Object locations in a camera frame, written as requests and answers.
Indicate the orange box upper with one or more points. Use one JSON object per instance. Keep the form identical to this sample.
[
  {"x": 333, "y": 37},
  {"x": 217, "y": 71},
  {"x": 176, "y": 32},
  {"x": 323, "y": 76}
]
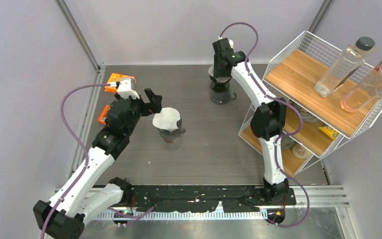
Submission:
[{"x": 115, "y": 77}]

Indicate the dark green glass dripper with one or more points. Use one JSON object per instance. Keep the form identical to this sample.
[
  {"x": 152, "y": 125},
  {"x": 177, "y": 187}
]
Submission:
[{"x": 219, "y": 87}]

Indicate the glass carafe with leather collar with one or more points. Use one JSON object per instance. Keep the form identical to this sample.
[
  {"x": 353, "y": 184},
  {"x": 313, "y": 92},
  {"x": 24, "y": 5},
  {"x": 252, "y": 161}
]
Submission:
[{"x": 171, "y": 145}]

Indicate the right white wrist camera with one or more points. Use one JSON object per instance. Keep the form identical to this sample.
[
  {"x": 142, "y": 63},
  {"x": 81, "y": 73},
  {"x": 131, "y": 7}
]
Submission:
[{"x": 231, "y": 43}]

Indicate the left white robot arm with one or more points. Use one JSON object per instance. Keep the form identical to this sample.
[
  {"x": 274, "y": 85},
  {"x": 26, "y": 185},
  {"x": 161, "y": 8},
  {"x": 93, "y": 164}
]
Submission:
[{"x": 65, "y": 215}]

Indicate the grey green cylinder lower shelf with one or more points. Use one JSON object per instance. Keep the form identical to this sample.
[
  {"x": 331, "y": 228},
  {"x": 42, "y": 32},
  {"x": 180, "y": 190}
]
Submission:
[{"x": 287, "y": 142}]

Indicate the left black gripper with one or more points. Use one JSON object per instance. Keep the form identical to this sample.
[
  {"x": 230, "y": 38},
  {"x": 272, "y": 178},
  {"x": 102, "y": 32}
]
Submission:
[{"x": 154, "y": 100}]

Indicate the grey glass dripper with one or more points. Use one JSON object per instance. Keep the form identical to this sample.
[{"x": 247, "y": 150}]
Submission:
[{"x": 170, "y": 135}]

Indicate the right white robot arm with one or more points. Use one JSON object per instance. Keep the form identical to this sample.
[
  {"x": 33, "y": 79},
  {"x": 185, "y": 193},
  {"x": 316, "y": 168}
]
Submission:
[{"x": 268, "y": 119}]

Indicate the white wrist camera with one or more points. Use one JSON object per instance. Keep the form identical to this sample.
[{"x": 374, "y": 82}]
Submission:
[
  {"x": 231, "y": 43},
  {"x": 125, "y": 89}
]

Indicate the white paper coffee filter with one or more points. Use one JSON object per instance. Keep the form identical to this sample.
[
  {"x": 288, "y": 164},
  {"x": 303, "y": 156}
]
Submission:
[{"x": 167, "y": 119}]

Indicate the white wire wooden shelf rack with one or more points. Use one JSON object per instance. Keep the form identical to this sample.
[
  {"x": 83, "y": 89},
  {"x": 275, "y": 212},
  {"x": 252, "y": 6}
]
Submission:
[{"x": 293, "y": 73}]

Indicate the clear bottle grey cap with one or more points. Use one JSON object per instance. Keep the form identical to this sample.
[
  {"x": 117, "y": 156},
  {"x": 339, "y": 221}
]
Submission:
[{"x": 348, "y": 62}]

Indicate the pink liquid bottle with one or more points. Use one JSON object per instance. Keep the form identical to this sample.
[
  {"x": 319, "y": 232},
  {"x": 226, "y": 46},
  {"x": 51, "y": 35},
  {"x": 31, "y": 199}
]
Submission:
[{"x": 365, "y": 90}]

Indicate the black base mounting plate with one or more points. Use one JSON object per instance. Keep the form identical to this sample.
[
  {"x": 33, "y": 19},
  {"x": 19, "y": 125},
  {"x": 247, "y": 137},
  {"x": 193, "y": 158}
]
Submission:
[{"x": 201, "y": 198}]

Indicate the orange razor box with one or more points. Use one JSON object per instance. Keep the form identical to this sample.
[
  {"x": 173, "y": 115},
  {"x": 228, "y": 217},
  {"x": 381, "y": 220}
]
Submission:
[{"x": 103, "y": 115}]

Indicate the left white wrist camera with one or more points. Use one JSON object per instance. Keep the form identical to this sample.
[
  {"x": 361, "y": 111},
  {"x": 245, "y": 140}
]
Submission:
[{"x": 125, "y": 89}]

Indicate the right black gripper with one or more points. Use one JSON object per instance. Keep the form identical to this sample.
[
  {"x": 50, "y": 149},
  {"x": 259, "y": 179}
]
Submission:
[{"x": 217, "y": 72}]

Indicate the grey glass pitcher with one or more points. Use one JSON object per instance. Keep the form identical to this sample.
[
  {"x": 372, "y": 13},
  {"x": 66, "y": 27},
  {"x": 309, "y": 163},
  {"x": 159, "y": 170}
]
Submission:
[{"x": 222, "y": 97}]

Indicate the yellow snack packet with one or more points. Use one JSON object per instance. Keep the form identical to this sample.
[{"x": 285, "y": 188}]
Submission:
[{"x": 329, "y": 131}]

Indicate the patterned ceramic bowl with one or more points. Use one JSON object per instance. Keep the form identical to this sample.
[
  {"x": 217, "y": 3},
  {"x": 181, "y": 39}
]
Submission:
[{"x": 306, "y": 115}]

